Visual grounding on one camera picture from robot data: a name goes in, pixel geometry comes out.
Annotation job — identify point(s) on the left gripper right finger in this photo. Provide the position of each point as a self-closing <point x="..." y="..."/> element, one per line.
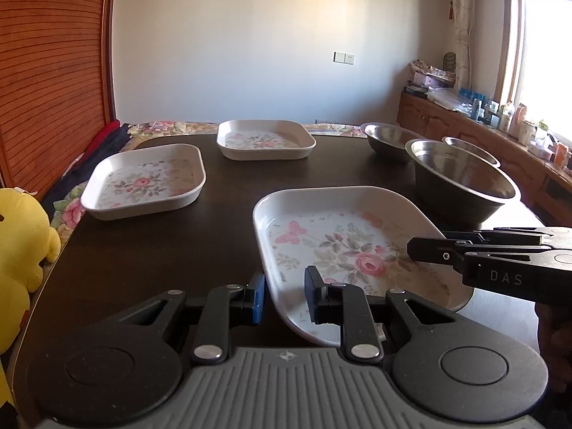
<point x="346" y="306"/>

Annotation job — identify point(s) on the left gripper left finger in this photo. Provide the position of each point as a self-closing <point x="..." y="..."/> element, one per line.
<point x="225" y="307"/>

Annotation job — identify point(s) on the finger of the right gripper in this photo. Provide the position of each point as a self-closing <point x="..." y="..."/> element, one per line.
<point x="549" y="236"/>
<point x="445" y="251"/>

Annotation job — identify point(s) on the large steel bowl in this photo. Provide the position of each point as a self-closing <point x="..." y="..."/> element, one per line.
<point x="457" y="185"/>

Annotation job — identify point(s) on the floral square plate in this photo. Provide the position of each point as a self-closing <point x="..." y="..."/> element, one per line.
<point x="264" y="140"/>
<point x="354" y="235"/>
<point x="145" y="181"/>

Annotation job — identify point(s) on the right hand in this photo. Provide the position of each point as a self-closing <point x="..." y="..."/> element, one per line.
<point x="554" y="339"/>

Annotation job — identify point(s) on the wooden sideboard cabinet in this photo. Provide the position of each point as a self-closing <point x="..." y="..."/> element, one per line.
<point x="545" y="189"/>

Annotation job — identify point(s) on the stack of papers and boxes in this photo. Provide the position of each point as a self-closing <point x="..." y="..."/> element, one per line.
<point x="425" y="78"/>

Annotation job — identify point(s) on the yellow plush toy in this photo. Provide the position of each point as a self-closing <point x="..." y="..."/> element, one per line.
<point x="27" y="239"/>

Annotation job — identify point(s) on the red and navy clothes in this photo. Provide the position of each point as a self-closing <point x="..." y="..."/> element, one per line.
<point x="109" y="141"/>

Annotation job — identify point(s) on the patterned curtain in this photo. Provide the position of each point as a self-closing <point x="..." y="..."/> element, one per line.
<point x="464" y="16"/>

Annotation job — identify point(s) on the wooden slatted wardrobe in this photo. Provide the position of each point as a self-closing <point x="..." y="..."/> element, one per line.
<point x="56" y="86"/>

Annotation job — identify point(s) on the white wall switch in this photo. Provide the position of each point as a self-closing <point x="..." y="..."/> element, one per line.
<point x="344" y="58"/>

